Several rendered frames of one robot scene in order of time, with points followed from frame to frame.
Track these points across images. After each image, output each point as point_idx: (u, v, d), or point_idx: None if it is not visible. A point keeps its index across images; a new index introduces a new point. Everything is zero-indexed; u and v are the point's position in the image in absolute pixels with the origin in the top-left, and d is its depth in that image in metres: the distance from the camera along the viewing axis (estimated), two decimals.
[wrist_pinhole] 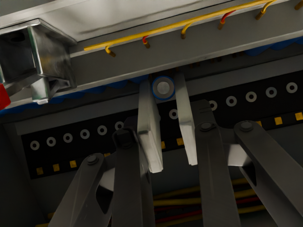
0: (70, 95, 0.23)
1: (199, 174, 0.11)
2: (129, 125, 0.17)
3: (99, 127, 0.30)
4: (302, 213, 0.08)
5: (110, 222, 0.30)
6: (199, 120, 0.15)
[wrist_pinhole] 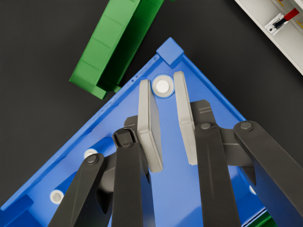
0: None
1: (199, 174, 0.11)
2: (129, 125, 0.17)
3: None
4: (302, 213, 0.08)
5: None
6: (199, 120, 0.15)
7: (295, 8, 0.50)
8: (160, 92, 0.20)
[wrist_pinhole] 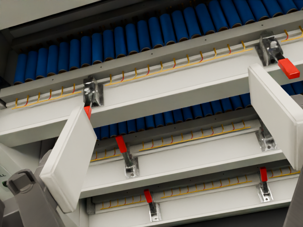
0: None
1: (300, 174, 0.10)
2: (46, 160, 0.16)
3: None
4: None
5: None
6: None
7: None
8: (196, 35, 0.42)
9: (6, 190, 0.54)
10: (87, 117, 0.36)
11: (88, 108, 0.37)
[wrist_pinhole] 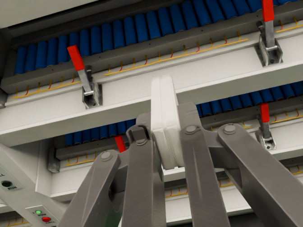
0: None
1: (186, 177, 0.11)
2: (141, 122, 0.17)
3: None
4: (289, 213, 0.09)
5: None
6: (185, 123, 0.15)
7: None
8: (194, 27, 0.43)
9: (5, 190, 0.54)
10: (78, 51, 0.39)
11: (82, 63, 0.40)
